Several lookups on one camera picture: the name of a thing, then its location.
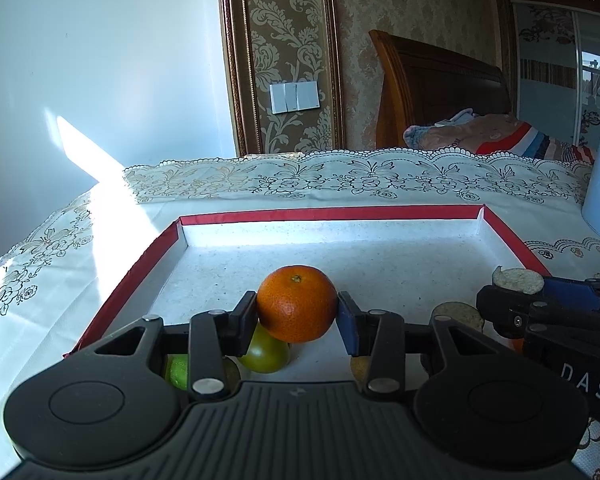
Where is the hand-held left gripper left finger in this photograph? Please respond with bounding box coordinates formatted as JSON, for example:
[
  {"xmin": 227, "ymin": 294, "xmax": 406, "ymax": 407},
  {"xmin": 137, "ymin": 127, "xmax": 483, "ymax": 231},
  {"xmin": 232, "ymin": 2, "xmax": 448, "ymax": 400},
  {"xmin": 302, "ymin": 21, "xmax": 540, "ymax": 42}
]
[{"xmin": 92, "ymin": 290, "xmax": 258, "ymax": 403}]

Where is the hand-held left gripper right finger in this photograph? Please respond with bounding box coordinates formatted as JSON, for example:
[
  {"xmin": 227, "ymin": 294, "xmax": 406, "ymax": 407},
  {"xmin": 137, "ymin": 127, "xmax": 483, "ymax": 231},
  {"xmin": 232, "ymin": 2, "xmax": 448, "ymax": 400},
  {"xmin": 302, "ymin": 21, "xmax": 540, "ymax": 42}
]
[{"xmin": 337, "ymin": 291, "xmax": 501, "ymax": 403}]

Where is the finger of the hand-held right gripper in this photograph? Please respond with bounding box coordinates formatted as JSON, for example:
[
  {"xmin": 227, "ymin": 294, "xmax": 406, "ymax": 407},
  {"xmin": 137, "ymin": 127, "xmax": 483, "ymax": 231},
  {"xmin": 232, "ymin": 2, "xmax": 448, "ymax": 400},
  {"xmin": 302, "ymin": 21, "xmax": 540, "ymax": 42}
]
[
  {"xmin": 476, "ymin": 285, "xmax": 600, "ymax": 345},
  {"xmin": 542, "ymin": 276, "xmax": 600, "ymax": 311}
]

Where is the chipped purple sugar cane piece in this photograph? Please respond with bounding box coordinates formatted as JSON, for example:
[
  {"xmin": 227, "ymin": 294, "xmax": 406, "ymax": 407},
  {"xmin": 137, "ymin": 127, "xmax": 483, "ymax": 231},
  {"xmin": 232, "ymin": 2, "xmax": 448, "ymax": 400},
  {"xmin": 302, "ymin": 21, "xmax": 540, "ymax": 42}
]
[{"xmin": 491, "ymin": 266, "xmax": 545, "ymax": 295}]

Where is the small yellow potato front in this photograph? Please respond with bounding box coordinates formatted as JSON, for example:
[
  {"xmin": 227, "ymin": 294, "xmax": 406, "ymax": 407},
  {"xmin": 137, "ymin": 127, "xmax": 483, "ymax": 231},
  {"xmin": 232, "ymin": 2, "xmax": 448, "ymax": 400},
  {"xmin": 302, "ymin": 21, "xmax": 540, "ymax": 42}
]
[{"xmin": 350, "ymin": 355, "xmax": 372, "ymax": 383}]

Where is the large orange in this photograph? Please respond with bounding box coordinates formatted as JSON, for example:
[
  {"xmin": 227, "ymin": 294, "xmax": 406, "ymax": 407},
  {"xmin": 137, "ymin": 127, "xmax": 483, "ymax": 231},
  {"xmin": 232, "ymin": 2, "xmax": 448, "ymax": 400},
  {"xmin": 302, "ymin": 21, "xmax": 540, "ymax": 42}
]
[{"xmin": 256, "ymin": 265, "xmax": 340, "ymax": 343}]

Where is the red cardboard box tray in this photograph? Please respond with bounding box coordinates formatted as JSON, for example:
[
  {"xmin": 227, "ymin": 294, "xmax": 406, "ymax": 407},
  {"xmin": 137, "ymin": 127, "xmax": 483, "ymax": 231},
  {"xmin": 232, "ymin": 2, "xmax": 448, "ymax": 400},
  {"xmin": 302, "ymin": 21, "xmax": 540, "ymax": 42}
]
[{"xmin": 62, "ymin": 204, "xmax": 553, "ymax": 361}]

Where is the green cucumber piece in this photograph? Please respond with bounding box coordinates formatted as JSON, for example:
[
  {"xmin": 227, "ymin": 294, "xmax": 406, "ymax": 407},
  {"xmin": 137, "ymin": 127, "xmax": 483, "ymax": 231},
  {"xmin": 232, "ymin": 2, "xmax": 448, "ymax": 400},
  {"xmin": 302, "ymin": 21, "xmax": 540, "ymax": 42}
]
[{"xmin": 165, "ymin": 354, "xmax": 189, "ymax": 391}]

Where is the red blue striped bedding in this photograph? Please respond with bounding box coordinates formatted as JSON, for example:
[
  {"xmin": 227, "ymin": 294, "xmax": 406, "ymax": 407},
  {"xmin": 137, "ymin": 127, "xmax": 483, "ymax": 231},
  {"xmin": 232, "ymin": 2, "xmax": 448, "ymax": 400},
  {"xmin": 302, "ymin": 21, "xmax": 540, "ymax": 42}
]
[{"xmin": 477, "ymin": 120, "xmax": 595, "ymax": 163}]

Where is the pink floral blanket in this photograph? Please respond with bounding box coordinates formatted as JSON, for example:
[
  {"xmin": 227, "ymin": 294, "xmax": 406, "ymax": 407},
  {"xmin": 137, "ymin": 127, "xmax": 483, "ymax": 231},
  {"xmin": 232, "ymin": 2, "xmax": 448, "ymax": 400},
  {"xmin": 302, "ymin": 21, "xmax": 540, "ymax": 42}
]
[{"xmin": 403, "ymin": 110, "xmax": 521, "ymax": 153}]

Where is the wardrobe sliding door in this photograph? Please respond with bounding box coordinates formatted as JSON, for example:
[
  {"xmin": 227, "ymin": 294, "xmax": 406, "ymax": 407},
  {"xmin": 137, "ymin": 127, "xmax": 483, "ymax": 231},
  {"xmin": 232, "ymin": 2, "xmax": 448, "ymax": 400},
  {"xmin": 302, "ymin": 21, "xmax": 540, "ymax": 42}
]
[{"xmin": 511, "ymin": 0, "xmax": 600, "ymax": 161}]

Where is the wooden chair with cloth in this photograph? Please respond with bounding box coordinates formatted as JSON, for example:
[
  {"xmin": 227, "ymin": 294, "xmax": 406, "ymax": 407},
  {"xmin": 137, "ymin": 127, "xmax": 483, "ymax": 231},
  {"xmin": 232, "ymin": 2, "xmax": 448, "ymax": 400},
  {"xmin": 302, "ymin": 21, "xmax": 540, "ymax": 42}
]
[{"xmin": 369, "ymin": 29, "xmax": 512, "ymax": 150}]

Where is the gold framed wallpaper panel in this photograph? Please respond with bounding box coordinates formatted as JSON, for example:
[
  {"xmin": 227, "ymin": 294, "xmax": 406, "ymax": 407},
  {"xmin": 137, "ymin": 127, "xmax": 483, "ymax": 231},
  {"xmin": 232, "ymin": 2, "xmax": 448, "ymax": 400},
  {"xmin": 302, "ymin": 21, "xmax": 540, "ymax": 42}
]
[{"xmin": 216, "ymin": 0, "xmax": 345, "ymax": 157}]

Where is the white wall light switch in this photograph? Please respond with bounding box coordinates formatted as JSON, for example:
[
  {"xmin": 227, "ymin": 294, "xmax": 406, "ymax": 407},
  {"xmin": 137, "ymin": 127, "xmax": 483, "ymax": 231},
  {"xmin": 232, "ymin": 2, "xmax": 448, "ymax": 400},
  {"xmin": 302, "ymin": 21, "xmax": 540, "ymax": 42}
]
[{"xmin": 270, "ymin": 80, "xmax": 321, "ymax": 114}]

